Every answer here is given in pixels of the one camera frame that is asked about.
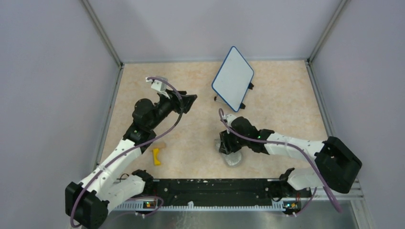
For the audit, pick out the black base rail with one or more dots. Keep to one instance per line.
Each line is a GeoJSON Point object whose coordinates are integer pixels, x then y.
{"type": "Point", "coordinates": [222, 192]}

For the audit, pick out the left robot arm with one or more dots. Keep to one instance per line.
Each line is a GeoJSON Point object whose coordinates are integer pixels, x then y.
{"type": "Point", "coordinates": [89, 202]}

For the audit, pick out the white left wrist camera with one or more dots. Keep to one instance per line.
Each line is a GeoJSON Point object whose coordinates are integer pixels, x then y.
{"type": "Point", "coordinates": [157, 85]}

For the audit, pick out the grey oval whiteboard eraser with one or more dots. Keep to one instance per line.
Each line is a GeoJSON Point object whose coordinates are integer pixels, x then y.
{"type": "Point", "coordinates": [232, 159]}

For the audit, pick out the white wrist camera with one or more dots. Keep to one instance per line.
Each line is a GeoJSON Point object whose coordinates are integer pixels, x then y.
{"type": "Point", "coordinates": [228, 118]}
{"type": "Point", "coordinates": [157, 85]}

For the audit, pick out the blue-framed small whiteboard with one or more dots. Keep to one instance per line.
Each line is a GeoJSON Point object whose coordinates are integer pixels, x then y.
{"type": "Point", "coordinates": [232, 79]}

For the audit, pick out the aluminium corner post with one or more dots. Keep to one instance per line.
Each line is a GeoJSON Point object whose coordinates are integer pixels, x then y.
{"type": "Point", "coordinates": [101, 32]}
{"type": "Point", "coordinates": [328, 30]}

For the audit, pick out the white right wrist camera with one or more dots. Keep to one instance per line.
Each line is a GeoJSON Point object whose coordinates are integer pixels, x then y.
{"type": "Point", "coordinates": [228, 118]}

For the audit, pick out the tan wooden block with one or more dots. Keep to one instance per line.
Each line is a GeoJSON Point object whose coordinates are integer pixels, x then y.
{"type": "Point", "coordinates": [158, 145]}

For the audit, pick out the left aluminium corner post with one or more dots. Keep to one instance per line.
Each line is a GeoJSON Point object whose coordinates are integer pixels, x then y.
{"type": "Point", "coordinates": [101, 32]}

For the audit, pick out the white slotted cable duct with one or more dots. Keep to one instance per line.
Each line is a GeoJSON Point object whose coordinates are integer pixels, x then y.
{"type": "Point", "coordinates": [139, 206]}

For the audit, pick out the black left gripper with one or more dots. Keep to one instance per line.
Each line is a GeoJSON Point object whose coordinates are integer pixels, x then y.
{"type": "Point", "coordinates": [175, 100]}

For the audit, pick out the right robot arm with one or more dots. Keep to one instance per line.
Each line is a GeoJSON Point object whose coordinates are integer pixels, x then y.
{"type": "Point", "coordinates": [332, 165]}

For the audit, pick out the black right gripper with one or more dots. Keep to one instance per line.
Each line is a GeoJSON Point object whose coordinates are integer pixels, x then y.
{"type": "Point", "coordinates": [226, 147]}

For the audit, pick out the yellow toy block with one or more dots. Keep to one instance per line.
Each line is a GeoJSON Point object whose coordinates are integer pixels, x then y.
{"type": "Point", "coordinates": [155, 153]}

